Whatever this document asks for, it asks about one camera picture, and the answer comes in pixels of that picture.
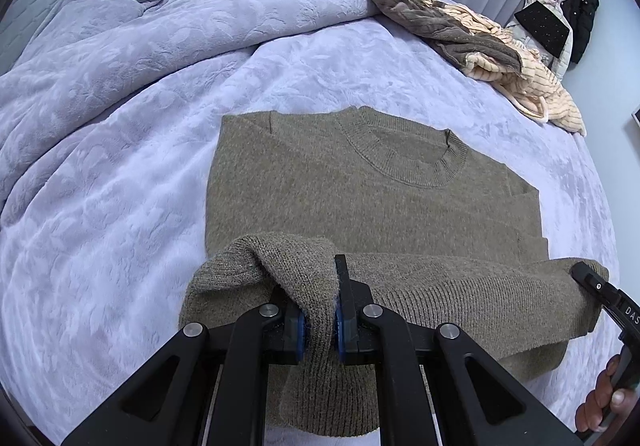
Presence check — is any lilac plush blanket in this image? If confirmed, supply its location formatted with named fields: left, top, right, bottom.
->
left=0, top=0, right=626, bottom=446

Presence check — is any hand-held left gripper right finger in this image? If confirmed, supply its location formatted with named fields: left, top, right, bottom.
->
left=332, top=254, right=583, bottom=446

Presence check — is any black hanging jacket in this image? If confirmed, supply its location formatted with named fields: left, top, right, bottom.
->
left=550, top=0, right=600, bottom=65

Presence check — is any person's right hand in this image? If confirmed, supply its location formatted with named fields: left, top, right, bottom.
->
left=574, top=355, right=640, bottom=434

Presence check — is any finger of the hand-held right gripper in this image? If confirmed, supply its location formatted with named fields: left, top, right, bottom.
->
left=570, top=260, right=610, bottom=303

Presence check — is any brown fleece garment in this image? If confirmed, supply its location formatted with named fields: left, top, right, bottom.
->
left=364, top=0, right=523, bottom=76

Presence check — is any cream striped garment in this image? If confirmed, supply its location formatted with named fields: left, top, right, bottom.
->
left=425, top=0, right=587, bottom=139

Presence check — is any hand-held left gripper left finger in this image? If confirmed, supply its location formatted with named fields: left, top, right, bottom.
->
left=60, top=293, right=306, bottom=446

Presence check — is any black sparkly garment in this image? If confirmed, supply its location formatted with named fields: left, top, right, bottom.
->
left=514, top=0, right=572, bottom=54

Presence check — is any olive knit sweater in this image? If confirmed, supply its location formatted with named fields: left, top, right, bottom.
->
left=179, top=106, right=611, bottom=438

